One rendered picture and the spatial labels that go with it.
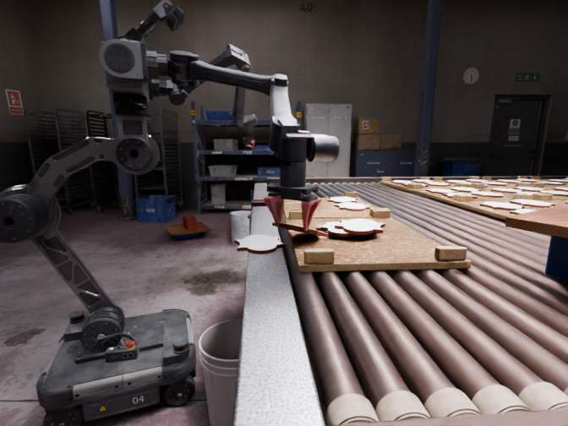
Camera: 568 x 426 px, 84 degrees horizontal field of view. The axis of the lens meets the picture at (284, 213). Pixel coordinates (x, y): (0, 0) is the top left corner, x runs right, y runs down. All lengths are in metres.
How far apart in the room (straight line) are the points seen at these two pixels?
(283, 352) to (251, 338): 0.05
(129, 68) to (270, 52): 5.32
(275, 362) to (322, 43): 6.36
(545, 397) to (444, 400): 0.10
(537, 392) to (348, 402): 0.19
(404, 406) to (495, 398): 0.09
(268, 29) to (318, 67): 1.11
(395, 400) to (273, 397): 0.12
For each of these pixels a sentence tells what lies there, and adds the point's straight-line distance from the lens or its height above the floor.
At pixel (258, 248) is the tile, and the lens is 0.76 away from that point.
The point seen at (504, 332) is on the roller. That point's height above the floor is 0.92.
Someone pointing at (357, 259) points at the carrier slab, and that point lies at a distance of 0.67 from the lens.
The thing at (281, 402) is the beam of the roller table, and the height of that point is 0.92.
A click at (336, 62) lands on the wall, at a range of 6.55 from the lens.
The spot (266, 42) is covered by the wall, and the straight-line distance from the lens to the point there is 6.56.
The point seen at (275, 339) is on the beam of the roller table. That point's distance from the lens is 0.44.
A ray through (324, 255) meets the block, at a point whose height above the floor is 0.95.
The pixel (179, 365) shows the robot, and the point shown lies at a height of 0.23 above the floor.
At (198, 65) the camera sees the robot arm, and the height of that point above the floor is 1.44.
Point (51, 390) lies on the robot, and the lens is 1.66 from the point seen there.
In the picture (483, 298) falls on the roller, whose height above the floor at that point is 0.91.
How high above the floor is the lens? 1.16
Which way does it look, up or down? 12 degrees down
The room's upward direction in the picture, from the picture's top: straight up
